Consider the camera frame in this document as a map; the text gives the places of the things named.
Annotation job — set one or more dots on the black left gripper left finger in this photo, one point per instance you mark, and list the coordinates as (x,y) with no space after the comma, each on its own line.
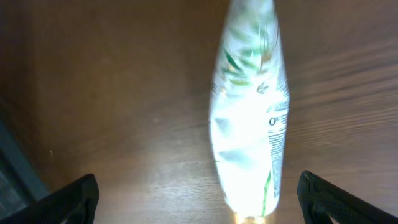
(75,203)

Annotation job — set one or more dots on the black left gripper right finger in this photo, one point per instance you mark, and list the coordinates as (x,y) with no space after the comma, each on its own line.
(323,202)

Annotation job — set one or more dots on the white Pantene tube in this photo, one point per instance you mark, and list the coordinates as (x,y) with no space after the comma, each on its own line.
(249,108)

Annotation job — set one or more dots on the grey plastic basket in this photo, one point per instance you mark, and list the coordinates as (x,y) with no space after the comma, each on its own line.
(20,184)

